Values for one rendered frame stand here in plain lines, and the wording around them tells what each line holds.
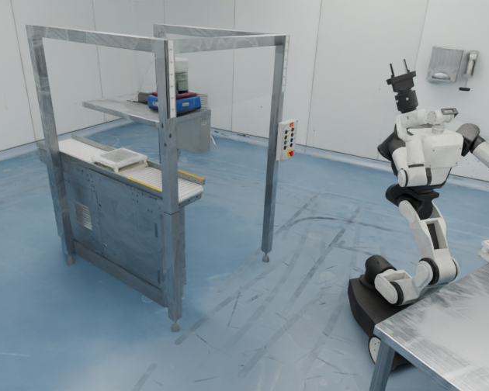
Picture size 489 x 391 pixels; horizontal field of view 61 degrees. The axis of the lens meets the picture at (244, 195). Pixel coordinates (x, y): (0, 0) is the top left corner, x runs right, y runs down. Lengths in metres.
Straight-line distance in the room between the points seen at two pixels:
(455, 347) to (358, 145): 4.22
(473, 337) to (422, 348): 0.20
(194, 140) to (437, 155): 1.24
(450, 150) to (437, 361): 1.17
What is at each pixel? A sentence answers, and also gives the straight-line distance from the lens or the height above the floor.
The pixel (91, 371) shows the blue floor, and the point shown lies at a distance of 2.51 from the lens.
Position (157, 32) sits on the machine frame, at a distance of 3.39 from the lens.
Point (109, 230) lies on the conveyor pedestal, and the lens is 2.92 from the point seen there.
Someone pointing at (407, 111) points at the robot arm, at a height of 1.40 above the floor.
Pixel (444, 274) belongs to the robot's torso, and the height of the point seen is 0.59.
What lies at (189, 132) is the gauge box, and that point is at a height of 1.15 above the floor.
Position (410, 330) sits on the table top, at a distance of 1.50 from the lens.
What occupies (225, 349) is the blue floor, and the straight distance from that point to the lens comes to 2.52.
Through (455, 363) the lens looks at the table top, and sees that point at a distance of 1.45.
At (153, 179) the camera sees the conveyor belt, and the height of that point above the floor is 0.83.
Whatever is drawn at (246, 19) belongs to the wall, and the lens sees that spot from 5.87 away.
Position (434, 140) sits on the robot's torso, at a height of 1.23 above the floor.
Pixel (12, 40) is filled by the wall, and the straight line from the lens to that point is 5.75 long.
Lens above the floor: 1.79
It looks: 25 degrees down
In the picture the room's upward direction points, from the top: 3 degrees clockwise
